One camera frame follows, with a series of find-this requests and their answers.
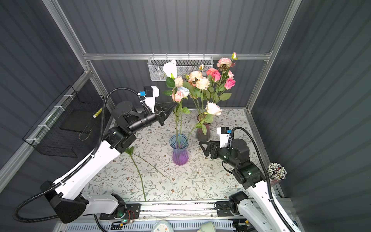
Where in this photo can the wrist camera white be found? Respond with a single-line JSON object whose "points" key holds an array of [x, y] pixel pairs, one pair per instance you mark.
{"points": [[224, 136], [148, 98]]}

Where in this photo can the blue purple glass vase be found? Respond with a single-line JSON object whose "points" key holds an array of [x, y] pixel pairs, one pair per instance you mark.
{"points": [[180, 154]]}

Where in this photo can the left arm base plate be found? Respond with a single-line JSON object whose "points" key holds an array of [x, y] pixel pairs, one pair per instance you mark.
{"points": [[129, 211]]}

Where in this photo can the white vented rail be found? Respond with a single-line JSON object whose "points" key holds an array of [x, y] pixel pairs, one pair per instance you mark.
{"points": [[146, 226]]}

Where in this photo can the beige spray rose stem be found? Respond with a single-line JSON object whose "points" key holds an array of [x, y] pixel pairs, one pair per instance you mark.
{"points": [[203, 85]]}

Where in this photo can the white wire mesh basket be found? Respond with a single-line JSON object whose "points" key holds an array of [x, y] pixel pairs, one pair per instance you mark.
{"points": [[183, 67]]}

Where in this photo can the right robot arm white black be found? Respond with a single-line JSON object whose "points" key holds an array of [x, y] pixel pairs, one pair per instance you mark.
{"points": [[256, 204]]}

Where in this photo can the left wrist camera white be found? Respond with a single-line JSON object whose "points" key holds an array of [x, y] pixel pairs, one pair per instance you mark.
{"points": [[148, 98]]}

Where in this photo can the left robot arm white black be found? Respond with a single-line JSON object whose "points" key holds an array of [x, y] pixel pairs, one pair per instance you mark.
{"points": [[68, 201]]}

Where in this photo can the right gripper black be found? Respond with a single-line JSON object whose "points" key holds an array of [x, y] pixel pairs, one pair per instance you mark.
{"points": [[216, 146]]}

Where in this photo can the floral patterned table mat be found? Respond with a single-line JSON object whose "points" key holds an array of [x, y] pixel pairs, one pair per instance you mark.
{"points": [[201, 178]]}

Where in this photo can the peach spray rose stem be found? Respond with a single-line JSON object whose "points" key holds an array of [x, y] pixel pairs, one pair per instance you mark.
{"points": [[195, 93]]}

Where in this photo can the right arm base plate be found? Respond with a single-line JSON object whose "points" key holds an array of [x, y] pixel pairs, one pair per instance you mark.
{"points": [[225, 209]]}

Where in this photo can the yellow green marker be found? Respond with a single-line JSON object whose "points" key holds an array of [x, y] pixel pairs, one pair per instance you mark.
{"points": [[97, 113]]}

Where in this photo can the light pink rose stem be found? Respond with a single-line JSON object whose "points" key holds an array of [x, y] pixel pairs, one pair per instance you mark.
{"points": [[178, 98]]}

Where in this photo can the bunch of artificial flowers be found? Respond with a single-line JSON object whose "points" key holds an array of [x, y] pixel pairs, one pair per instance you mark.
{"points": [[130, 152]]}

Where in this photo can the cream peach rose stem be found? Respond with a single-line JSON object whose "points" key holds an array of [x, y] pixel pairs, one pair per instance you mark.
{"points": [[212, 109]]}

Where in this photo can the black wire basket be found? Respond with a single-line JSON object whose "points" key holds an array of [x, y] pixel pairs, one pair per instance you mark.
{"points": [[69, 131]]}

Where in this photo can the hot pink rose stem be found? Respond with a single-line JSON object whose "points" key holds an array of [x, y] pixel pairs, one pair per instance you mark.
{"points": [[219, 90]]}

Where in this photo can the bundle of white-tipped sticks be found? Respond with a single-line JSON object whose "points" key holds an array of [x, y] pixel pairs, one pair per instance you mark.
{"points": [[276, 173]]}

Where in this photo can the pure white rose stem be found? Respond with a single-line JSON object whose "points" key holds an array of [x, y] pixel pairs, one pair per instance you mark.
{"points": [[170, 72]]}

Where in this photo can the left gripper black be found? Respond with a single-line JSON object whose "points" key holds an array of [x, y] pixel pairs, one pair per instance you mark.
{"points": [[161, 114]]}

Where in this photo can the magenta rose long stem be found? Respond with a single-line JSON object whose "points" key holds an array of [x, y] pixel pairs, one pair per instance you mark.
{"points": [[216, 76]]}

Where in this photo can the salmon pink rose stem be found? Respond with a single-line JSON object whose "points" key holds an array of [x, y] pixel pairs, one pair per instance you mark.
{"points": [[211, 71]]}

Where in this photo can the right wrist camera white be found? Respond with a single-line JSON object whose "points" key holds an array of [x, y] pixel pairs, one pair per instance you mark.
{"points": [[224, 136]]}

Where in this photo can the pink grey glass vase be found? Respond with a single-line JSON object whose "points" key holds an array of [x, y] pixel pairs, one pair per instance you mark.
{"points": [[203, 128]]}

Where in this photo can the cream white rose stem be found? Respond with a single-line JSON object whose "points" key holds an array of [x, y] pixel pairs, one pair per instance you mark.
{"points": [[179, 82]]}

